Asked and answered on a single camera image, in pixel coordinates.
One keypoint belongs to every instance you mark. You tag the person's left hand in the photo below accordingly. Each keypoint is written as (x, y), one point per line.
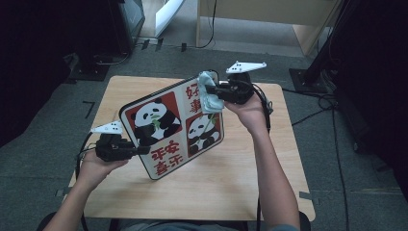
(93, 171)

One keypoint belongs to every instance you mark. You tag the black monitor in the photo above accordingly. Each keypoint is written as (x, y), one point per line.
(131, 16)

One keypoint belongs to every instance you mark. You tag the light wooden cabinet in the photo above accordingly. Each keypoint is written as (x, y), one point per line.
(256, 9)

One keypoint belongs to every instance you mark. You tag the black stand with pole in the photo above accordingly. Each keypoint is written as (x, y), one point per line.
(316, 64)

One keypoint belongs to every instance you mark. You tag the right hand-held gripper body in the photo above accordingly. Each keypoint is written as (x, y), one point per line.
(239, 91)

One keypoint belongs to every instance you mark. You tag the panda print board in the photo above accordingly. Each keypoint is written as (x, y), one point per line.
(173, 134)

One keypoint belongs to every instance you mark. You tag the black flat stand base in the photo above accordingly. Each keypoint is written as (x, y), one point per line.
(88, 72)

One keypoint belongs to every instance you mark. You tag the person's blue-grey clothing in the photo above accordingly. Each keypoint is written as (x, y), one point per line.
(282, 228)

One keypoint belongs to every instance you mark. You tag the person's right hand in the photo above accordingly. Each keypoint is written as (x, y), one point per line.
(253, 117)

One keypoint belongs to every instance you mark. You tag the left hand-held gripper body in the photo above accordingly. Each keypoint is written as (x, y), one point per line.
(112, 149)

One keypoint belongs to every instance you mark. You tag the light blue cloth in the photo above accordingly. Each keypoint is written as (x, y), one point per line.
(210, 104)

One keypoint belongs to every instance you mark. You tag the white board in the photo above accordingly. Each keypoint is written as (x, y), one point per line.
(168, 16)

